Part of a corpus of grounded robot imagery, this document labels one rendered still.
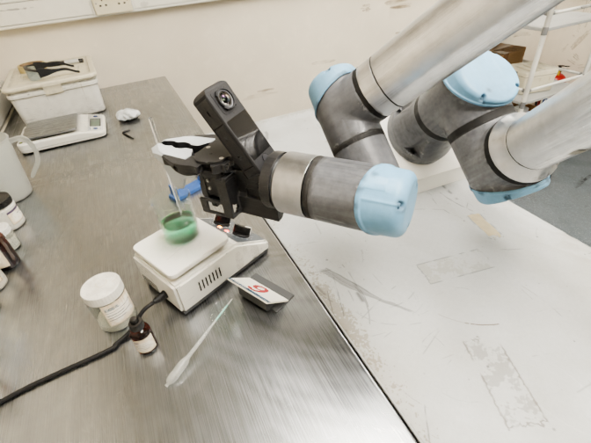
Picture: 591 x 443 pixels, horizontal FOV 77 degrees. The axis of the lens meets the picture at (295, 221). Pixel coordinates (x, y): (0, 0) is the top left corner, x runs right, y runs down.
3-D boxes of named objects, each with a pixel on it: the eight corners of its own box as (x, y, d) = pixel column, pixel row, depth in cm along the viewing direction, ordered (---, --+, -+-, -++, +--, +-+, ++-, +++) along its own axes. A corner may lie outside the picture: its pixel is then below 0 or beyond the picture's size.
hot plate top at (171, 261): (190, 215, 70) (188, 212, 69) (231, 240, 63) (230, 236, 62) (132, 250, 63) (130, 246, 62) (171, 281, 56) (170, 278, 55)
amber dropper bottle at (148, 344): (138, 341, 57) (122, 312, 53) (158, 336, 58) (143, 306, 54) (137, 358, 55) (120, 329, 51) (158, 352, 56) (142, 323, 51)
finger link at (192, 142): (166, 175, 57) (213, 186, 52) (153, 139, 53) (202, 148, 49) (180, 166, 59) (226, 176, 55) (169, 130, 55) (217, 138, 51)
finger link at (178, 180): (149, 187, 54) (198, 199, 50) (134, 150, 51) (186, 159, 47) (164, 177, 56) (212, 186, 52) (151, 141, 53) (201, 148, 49)
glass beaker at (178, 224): (166, 229, 66) (151, 189, 61) (202, 223, 67) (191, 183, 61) (162, 255, 60) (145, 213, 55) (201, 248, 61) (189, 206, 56)
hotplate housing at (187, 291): (227, 227, 79) (219, 195, 74) (271, 251, 72) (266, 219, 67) (132, 289, 66) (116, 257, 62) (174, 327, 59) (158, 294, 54)
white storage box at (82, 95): (103, 87, 170) (90, 54, 161) (111, 111, 143) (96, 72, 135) (27, 103, 160) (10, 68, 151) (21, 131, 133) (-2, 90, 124)
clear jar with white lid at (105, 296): (92, 324, 61) (70, 292, 56) (122, 299, 65) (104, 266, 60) (115, 339, 58) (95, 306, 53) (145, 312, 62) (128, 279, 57)
